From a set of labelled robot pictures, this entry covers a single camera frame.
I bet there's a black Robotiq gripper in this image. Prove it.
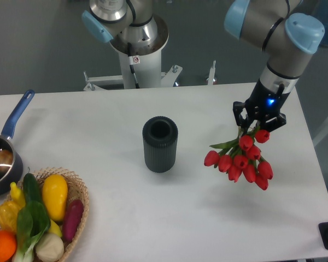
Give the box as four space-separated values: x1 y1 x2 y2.
232 80 289 135

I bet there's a red tulip bouquet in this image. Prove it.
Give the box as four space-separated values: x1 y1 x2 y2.
203 124 273 190

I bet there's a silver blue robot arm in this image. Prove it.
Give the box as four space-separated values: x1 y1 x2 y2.
224 1 325 135

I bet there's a dark ribbed vase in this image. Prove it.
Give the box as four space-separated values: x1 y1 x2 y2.
142 116 178 173

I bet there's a woven wicker basket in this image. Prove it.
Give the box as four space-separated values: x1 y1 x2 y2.
0 168 89 261

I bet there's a purple eggplant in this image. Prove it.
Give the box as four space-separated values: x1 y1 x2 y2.
62 199 84 242

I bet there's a yellow squash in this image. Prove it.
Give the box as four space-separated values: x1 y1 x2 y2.
42 174 68 222

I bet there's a yellow banana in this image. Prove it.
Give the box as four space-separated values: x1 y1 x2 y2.
48 219 62 238

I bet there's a dark green cucumber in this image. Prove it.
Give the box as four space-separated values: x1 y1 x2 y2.
23 173 43 204

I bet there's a beige garlic bulb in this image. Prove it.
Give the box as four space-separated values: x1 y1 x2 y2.
36 233 64 262

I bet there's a green bok choy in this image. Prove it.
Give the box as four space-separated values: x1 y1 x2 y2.
13 201 50 261

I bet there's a small yellow pepper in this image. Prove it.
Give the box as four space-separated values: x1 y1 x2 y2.
10 182 26 208

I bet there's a brown bread bun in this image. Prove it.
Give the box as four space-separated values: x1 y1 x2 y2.
0 150 13 173

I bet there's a yellow bell pepper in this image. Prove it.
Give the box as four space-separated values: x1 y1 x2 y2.
0 200 21 234

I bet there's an orange fruit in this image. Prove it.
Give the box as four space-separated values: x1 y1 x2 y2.
0 230 17 261

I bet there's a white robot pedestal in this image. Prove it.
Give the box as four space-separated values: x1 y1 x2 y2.
80 0 218 92

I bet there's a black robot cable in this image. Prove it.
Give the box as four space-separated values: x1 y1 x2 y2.
125 0 141 90

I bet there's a blue handled saucepan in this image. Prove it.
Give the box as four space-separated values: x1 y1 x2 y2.
0 90 35 195

